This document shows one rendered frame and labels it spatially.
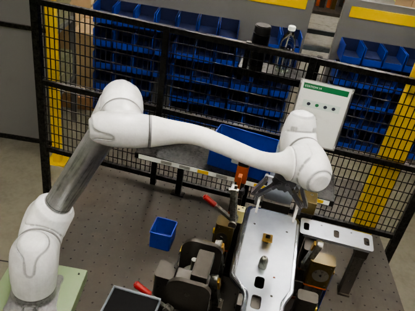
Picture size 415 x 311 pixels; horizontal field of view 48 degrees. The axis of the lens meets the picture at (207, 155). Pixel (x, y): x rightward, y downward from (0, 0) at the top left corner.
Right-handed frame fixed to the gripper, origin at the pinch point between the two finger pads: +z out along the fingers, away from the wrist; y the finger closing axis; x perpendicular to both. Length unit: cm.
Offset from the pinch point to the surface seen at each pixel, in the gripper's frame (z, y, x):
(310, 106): -19, 6, 54
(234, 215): 4.3, -14.1, -1.8
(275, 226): 14.6, 2.0, 10.6
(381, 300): 45, 54, 16
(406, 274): 115, 103, 115
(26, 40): 19, -181, 139
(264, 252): 14.6, -0.4, -5.4
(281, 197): 11.9, 2.3, 26.6
